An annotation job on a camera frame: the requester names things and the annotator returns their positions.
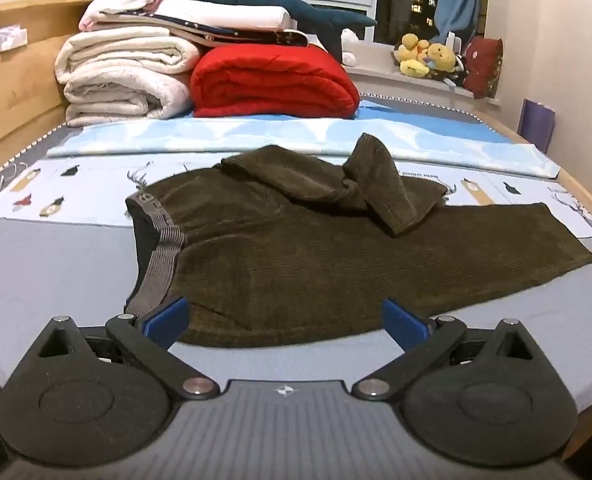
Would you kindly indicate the light blue blanket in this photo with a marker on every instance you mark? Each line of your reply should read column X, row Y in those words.
column 175, row 135

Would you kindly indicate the grey mattress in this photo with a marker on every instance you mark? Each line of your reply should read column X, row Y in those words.
column 50, row 270

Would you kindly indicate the yellow plush bear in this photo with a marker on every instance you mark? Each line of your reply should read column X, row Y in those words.
column 410, row 55
column 441, row 57

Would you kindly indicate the red cushion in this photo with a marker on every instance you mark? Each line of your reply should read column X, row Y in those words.
column 483, row 67

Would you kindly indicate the folded white blanket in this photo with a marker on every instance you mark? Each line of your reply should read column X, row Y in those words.
column 225, row 12

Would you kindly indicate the folded red blanket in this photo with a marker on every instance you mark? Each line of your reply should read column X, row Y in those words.
column 271, row 82

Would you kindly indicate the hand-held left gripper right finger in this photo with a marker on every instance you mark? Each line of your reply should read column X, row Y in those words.
column 403, row 327

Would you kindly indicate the folded white quilt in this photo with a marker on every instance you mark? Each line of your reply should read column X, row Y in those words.
column 120, row 75

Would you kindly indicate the deer printed bed sheet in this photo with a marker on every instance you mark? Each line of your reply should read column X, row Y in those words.
column 75, row 195

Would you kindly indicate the dark trimmed folded mat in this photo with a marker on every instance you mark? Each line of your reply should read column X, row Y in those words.
column 256, row 36

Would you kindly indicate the white tissue pack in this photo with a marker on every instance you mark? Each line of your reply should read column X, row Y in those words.
column 8, row 40

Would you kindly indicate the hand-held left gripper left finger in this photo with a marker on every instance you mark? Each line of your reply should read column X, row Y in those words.
column 168, row 321

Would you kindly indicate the purple bag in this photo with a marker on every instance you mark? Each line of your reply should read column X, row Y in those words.
column 537, row 125

